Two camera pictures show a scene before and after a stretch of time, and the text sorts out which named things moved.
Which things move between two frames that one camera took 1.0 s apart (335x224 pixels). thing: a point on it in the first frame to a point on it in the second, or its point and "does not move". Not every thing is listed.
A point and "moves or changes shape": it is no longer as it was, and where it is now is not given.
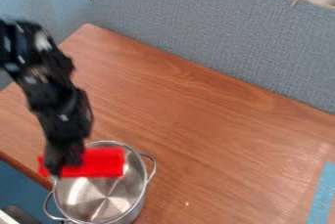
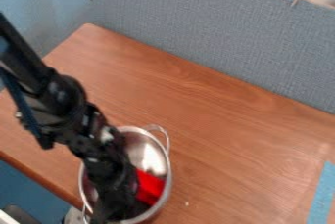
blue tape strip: (320, 210) does not move
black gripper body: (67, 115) to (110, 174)
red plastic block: (102, 162) moves or changes shape
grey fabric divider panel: (229, 22) does not move
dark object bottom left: (20, 215) does not move
